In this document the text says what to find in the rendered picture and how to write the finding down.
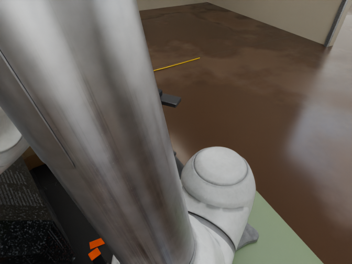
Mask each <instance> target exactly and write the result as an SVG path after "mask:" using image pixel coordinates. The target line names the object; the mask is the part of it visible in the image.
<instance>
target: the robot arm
mask: <svg viewBox="0 0 352 264"><path fill-rule="evenodd" d="M180 102H181V97H177V96H173V95H169V94H164V93H162V90H161V89H158V87H157V83H156V78H155V74H154V71H153V67H152V63H151V58H150V54H149V50H148V46H147V42H146V37H145V33H144V29H143V26H142V22H141V18H140V13H139V9H138V5H137V1H136V0H0V174H2V173H3V172H4V171H5V170H6V169H7V168H9V167H10V166H11V165H12V164H13V163H14V162H15V161H16V160H17V159H18V158H19V157H20V156H21V155H22V154H23V153H24V152H25V151H26V150H27V149H28V147H29V146H31V148H32V149H33V151H34V152H35V153H36V155H37V156H38V157H39V159H40V160H41V161H42V162H44V163H45V164H46V165H47V166H48V168H49V169H50V170H51V172H52V173H53V174H54V176H55V177H56V178H57V180H58V181H59V182H60V184H61V185H62V186H63V188H64V189H65V190H66V192H67V193H68V195H69V196H70V197H71V199H72V200H73V201H74V202H75V204H76V205H77V206H78V208H79V209H80V211H81V212H82V213H83V215H84V216H85V217H86V219H87V220H88V221H89V222H90V224H91V225H92V226H93V228H94V229H95V230H96V232H97V233H98V234H99V236H100V237H101V239H102V240H103V241H104V243H105V244H106V245H107V247H108V248H109V249H110V251H111V252H112V253H113V257H112V263H111V264H232V263H233V259H234V255H235V252H236V251H237V250H238V249H240V248H241V247H243V246H244V245H246V244H249V243H254V242H256V241H257V240H258V238H259V234H258V232H257V230H256V229H254V228H253V227H252V226H251V225H249V224H248V223H247V221H248V217H249V214H250V212H251V209H252V206H253V203H254V199H255V194H256V184H255V179H254V175H253V173H252V170H251V168H250V166H249V164H248V163H247V161H246V160H245V159H244V158H243V157H241V156H240V155H239V154H238V153H236V152H235V151H233V150H231V149H228V148H225V147H209V148H204V149H202V150H200V151H198V152H197V153H196V154H195V155H193V156H192V157H191V158H190V160H189V161H188V162H187V163H186V164H185V166H184V167H183V169H182V173H181V179H180V177H179V173H178V169H177V164H176V161H175V156H176V152H175V151H173V149H172V144H171V140H170V136H169V132H168V128H167V123H166V119H165V116H164V112H163V108H162V105H166V106H170V107H174V108H176V107H177V106H178V104H179V103H180Z"/></svg>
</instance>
